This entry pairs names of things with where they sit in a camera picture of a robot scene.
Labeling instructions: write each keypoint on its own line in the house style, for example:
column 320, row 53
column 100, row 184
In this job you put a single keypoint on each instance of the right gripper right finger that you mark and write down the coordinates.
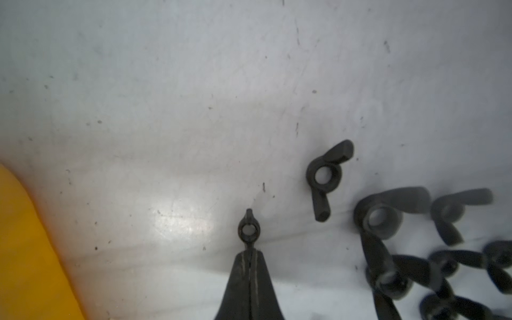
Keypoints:
column 263, row 299

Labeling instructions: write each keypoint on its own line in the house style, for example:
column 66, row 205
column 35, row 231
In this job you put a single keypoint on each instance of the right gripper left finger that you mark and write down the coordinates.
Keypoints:
column 235, row 303

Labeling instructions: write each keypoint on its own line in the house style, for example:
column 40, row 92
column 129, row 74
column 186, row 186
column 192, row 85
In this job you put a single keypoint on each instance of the black wing nut thirteenth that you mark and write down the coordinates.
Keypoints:
column 324, row 174

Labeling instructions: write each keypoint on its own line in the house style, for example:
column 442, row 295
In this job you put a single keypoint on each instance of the yellow plastic storage tray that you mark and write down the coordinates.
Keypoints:
column 34, row 284

